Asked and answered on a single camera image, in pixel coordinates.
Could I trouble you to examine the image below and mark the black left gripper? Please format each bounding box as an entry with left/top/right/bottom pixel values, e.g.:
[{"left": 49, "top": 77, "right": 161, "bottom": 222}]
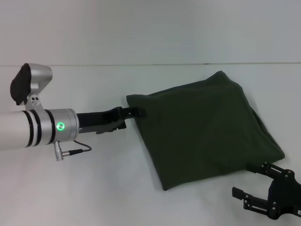
[{"left": 76, "top": 106, "right": 146, "bottom": 135}]

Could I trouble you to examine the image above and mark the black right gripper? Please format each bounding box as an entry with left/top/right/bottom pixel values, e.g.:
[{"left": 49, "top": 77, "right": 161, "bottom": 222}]
[{"left": 231, "top": 161, "right": 301, "bottom": 214}]

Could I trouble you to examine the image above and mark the dark green t-shirt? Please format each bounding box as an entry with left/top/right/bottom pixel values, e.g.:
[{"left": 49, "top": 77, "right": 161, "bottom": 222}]
[{"left": 126, "top": 70, "right": 285, "bottom": 192}]

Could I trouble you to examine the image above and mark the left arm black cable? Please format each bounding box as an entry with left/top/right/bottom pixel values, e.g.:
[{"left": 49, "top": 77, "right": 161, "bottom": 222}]
[{"left": 68, "top": 140, "right": 92, "bottom": 153}]

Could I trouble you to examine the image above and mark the left arm silver cable connector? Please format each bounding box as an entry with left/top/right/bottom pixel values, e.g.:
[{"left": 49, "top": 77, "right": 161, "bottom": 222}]
[{"left": 53, "top": 141, "right": 71, "bottom": 162}]

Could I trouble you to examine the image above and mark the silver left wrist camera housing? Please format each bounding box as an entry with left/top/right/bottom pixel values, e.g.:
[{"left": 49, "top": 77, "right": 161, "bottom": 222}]
[{"left": 9, "top": 63, "right": 54, "bottom": 111}]

